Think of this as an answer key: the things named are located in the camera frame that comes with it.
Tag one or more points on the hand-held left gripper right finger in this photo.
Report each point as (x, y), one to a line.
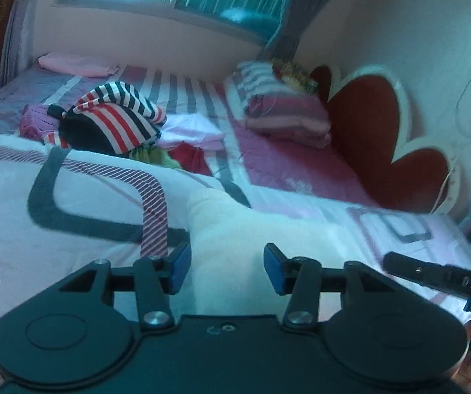
(273, 269)

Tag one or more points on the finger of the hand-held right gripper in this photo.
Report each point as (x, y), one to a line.
(424, 273)

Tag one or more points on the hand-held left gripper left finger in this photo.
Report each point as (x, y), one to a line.
(181, 269)

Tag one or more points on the cream small garment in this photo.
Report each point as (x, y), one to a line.
(239, 246)

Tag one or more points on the pink striped bed sheet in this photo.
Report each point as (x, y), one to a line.
(280, 164)

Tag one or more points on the red cloth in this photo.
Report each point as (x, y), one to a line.
(190, 156)

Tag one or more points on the green cloth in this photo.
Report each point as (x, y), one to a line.
(153, 156)

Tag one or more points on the white quilt with striped bands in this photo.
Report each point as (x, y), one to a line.
(96, 188)

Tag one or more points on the light pink cloth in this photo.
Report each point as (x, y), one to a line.
(194, 129)

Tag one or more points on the red heart-shaped headboard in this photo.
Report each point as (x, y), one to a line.
(366, 131)

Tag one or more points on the folded pink striped blanket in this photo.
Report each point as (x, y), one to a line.
(284, 111)

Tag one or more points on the red black white striped garment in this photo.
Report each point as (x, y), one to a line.
(112, 119)

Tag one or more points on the colourful patterned cushion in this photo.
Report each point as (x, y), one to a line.
(297, 74)

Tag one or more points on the purple cloth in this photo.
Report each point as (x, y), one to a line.
(34, 121)

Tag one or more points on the pink folded cloth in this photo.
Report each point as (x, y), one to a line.
(75, 65)

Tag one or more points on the grey curtain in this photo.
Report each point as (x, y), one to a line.
(288, 12)

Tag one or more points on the lilac curtain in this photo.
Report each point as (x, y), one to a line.
(18, 24)

